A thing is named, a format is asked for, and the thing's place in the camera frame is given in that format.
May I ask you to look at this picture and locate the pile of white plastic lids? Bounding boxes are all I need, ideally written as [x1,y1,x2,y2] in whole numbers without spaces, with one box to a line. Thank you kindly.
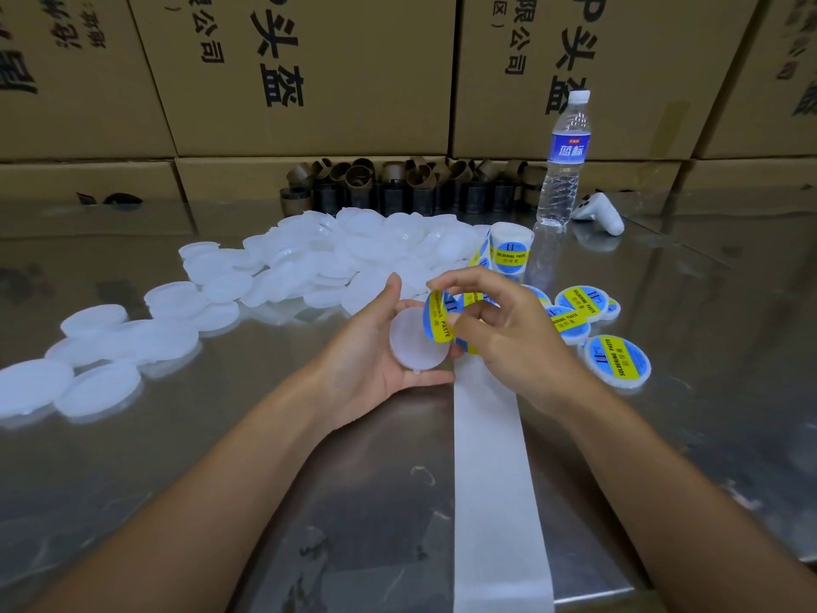
[0,208,500,422]

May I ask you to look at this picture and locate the sticker roll with backing strip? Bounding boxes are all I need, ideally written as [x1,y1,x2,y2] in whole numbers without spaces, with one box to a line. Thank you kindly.
[453,221,557,613]

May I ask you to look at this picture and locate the person's right hand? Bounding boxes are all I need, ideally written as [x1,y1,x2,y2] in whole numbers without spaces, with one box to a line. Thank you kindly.
[427,267,595,416]

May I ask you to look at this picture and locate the white handheld controller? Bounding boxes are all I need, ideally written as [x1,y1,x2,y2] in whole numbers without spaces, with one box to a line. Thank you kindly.
[570,191,626,236]

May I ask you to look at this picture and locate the person's left hand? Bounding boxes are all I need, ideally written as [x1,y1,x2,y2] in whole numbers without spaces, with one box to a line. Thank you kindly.
[312,274,459,429]

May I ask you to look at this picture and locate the row of dark cardboard tubes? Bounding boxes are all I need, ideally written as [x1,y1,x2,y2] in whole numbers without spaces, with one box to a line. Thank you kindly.
[281,158,551,218]

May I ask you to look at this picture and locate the clear plastic water bottle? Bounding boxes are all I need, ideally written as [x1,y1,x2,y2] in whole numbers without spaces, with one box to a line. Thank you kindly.
[537,90,592,231]

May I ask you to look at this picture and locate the person's left forearm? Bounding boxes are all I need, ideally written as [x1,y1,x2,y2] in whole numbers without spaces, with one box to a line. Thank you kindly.
[26,382,359,613]

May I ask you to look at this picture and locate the person's right forearm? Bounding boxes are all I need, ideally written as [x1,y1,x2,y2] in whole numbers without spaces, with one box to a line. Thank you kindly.
[555,376,817,613]

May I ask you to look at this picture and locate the stack of brown cardboard boxes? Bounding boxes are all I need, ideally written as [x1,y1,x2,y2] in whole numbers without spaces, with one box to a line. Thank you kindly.
[0,0,817,202]

